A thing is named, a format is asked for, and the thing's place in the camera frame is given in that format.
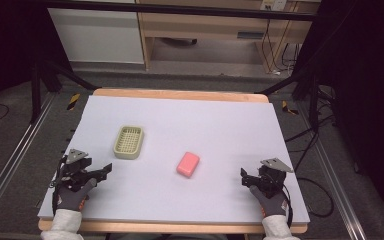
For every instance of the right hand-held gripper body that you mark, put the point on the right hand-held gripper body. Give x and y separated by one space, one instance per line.
273 175

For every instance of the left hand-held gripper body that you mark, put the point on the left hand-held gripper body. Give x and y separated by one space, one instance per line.
77 168

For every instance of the beige plastic soap dish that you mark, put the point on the beige plastic soap dish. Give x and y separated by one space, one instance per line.
128 142

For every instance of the pink soap bar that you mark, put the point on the pink soap bar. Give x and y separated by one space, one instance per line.
188 164

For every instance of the person's right hand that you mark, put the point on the person's right hand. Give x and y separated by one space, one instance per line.
271 202

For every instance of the person's left hand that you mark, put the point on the person's left hand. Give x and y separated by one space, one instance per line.
70 197

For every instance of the yellow black striped tape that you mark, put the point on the yellow black striped tape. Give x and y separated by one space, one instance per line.
289 108
73 101

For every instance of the white foam board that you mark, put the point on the white foam board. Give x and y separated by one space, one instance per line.
186 126

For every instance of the wooden table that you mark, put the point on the wooden table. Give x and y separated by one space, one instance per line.
180 94

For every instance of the white cabinet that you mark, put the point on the white cabinet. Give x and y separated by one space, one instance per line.
96 33

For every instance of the light wooden desk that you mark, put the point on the light wooden desk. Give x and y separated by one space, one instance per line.
213 30

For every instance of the metal floor rail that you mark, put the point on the metal floor rail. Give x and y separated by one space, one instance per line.
16 146
333 173

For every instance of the white wall socket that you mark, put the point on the white wall socket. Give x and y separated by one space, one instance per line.
272 4

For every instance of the black metal frame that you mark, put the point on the black metal frame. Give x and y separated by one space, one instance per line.
180 9

